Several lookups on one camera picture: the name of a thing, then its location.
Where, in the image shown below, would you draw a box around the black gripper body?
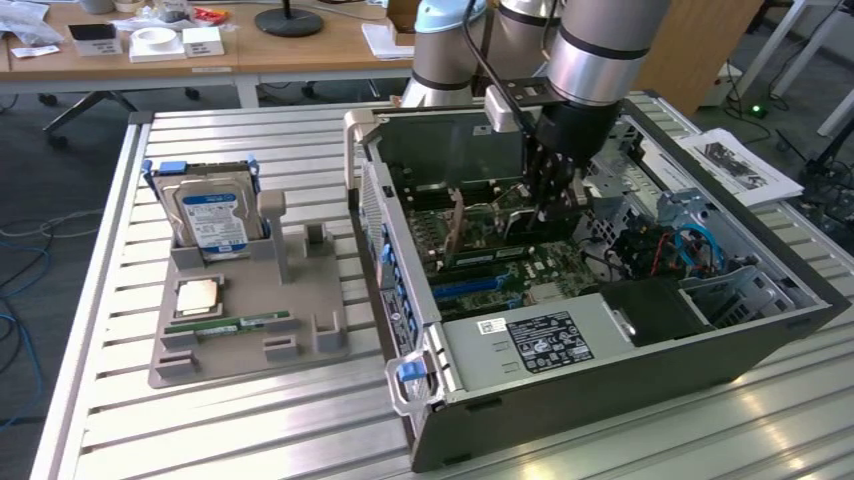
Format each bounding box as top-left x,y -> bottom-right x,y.
531,98 -> 626,167

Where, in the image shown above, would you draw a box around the green graphics card black cooler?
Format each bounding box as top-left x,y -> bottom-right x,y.
443,185 -> 582,255

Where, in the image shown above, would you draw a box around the silver metal drive cage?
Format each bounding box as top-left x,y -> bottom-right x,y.
579,112 -> 670,251

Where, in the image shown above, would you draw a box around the green motherboard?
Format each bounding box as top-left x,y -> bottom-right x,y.
398,167 -> 602,322

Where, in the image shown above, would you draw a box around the black RAM slot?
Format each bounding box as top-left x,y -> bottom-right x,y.
405,193 -> 459,211
402,180 -> 459,197

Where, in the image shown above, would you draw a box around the white socket box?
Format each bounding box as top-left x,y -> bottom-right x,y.
710,63 -> 743,109

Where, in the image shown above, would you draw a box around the stack of printed papers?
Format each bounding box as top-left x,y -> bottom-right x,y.
674,127 -> 808,209

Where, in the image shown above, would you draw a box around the wooden cabinet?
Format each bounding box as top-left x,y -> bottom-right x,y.
630,0 -> 766,115

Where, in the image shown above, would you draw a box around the black plastic shroud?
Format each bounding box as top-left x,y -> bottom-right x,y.
598,277 -> 717,350

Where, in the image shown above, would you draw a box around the silver disk bay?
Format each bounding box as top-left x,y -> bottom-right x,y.
677,264 -> 801,331

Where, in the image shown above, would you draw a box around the white papers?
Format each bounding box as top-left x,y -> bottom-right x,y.
359,22 -> 419,61

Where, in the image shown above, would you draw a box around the silver power supply unit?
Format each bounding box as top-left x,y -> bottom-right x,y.
439,293 -> 635,392

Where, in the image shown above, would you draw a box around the brown cardboard box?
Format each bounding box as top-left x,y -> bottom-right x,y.
386,0 -> 421,34

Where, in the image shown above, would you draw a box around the dark grey open PC case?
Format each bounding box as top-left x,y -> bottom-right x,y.
343,97 -> 836,474

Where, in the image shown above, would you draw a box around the black round lamp base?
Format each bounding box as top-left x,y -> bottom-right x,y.
254,0 -> 326,38

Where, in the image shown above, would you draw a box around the grey parts rack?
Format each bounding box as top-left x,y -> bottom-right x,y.
146,189 -> 354,390

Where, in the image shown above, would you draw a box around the hard disk with blue caddy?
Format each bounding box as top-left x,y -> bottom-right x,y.
143,155 -> 270,262

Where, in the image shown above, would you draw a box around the silver CPU chip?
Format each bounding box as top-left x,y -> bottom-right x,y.
174,278 -> 226,317

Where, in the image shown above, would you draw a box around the plain white box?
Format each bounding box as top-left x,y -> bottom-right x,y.
180,25 -> 224,59

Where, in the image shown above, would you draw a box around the flat white box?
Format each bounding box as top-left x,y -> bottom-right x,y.
127,35 -> 188,64

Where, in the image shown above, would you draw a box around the dark jar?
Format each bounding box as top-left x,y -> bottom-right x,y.
156,0 -> 192,24

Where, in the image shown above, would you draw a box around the white tape roll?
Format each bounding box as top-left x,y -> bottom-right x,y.
131,27 -> 176,51

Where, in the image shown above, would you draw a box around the black office chair base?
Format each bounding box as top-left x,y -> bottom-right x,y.
39,87 -> 202,149

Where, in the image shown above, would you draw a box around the white box with black top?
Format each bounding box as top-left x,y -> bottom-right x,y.
66,22 -> 126,57

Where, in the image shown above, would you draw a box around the clear plastic bag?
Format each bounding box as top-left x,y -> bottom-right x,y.
0,0 -> 66,46

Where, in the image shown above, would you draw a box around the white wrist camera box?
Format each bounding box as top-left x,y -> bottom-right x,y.
485,78 -> 555,134

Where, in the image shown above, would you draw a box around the black wire bundle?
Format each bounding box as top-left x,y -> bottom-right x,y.
579,229 -> 662,281

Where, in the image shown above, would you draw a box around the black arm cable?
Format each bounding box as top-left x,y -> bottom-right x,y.
459,0 -> 535,146

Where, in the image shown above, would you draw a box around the blue wire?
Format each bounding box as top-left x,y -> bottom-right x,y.
671,223 -> 730,277

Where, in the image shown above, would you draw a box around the white desk frame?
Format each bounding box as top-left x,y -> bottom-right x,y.
733,0 -> 854,136

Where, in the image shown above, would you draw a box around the white floor cable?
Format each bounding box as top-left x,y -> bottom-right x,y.
0,209 -> 102,239

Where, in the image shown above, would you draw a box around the blue floor cable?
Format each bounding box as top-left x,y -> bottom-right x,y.
0,239 -> 52,431

